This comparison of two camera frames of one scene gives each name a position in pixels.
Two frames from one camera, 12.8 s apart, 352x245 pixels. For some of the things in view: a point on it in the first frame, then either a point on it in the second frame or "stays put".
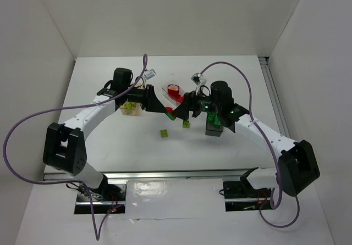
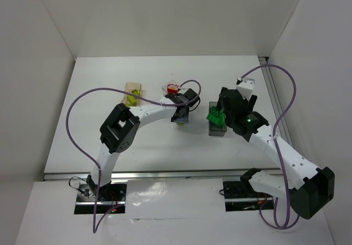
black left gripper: (149, 98) to (180, 114)
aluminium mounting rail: (155, 175) stays put
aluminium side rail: (275, 97) stays put
